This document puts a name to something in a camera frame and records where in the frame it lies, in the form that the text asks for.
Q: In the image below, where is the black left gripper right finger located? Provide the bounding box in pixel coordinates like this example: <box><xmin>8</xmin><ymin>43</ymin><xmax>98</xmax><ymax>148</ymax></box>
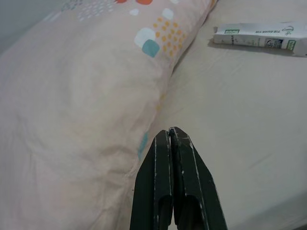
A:
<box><xmin>169</xmin><ymin>126</ymin><xmax>228</xmax><ymax>230</ymax></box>

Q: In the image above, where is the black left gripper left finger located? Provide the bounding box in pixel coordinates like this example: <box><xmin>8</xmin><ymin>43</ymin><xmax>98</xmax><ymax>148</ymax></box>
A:
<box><xmin>129</xmin><ymin>129</ymin><xmax>176</xmax><ymax>230</ymax></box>

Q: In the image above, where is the pink patterned pillow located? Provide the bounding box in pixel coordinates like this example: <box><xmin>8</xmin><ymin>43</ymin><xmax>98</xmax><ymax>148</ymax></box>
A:
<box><xmin>0</xmin><ymin>0</ymin><xmax>218</xmax><ymax>230</ymax></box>

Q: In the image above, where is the white printed carton box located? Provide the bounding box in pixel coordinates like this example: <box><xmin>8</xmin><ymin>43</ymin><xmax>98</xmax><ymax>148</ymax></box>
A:
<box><xmin>213</xmin><ymin>22</ymin><xmax>307</xmax><ymax>58</ymax></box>

